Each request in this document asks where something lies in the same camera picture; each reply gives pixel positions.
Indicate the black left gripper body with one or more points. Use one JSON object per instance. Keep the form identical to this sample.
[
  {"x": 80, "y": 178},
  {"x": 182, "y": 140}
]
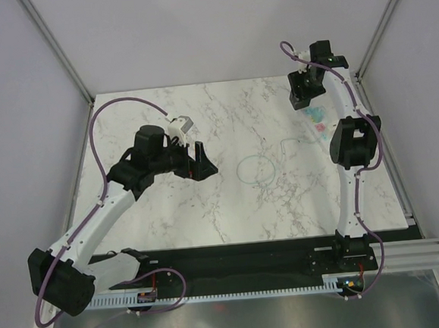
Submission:
[{"x": 178, "y": 162}]

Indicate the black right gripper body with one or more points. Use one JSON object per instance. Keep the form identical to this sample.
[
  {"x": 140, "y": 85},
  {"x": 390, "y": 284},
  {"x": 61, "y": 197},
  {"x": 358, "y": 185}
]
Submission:
[{"x": 309, "y": 87}]

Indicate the teal usb charger plug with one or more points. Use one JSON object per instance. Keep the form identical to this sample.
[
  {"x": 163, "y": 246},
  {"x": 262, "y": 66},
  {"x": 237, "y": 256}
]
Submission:
[{"x": 316, "y": 114}]

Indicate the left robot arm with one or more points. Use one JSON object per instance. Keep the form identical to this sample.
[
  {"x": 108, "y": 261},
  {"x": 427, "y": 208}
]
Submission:
[{"x": 64, "y": 275}]

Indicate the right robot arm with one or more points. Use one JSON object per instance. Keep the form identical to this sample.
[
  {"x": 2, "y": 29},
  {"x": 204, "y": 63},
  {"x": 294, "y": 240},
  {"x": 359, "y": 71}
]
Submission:
[{"x": 355, "y": 147}]

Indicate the white multicolour power strip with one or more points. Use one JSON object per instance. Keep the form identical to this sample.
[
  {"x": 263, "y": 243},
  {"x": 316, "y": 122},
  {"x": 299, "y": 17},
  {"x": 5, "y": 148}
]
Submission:
[{"x": 323, "y": 132}]

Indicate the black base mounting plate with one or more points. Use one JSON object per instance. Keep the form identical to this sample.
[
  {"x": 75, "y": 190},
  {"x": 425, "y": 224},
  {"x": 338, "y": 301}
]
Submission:
[{"x": 236, "y": 266}]

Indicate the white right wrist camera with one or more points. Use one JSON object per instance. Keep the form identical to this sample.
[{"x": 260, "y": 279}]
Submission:
[{"x": 304, "y": 55}]

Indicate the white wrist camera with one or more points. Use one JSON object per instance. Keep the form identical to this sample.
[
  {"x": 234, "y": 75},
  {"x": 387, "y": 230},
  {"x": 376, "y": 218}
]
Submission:
[
  {"x": 178, "y": 129},
  {"x": 304, "y": 55}
]

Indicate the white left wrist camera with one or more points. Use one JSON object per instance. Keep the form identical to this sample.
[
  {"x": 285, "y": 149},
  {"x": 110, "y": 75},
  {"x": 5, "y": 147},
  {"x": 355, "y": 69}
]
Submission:
[{"x": 178, "y": 129}]

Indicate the white slotted cable duct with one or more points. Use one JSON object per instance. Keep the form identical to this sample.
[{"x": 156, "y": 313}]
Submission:
[{"x": 143, "y": 298}]

